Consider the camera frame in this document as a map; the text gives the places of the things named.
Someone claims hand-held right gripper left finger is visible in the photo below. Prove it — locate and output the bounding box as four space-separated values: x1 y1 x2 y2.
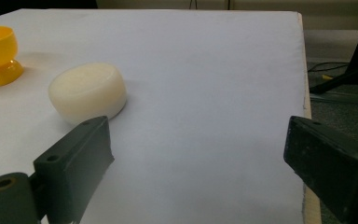
33 115 116 224

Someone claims cream round soap bar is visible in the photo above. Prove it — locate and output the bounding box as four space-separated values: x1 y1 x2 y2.
48 62 128 125

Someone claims black cable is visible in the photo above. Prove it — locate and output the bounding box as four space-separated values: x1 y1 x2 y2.
307 61 351 73

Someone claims black metal stand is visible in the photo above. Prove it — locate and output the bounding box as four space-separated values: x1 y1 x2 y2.
309 3 358 108

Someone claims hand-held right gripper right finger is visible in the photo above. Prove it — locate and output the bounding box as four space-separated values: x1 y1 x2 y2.
282 115 358 224

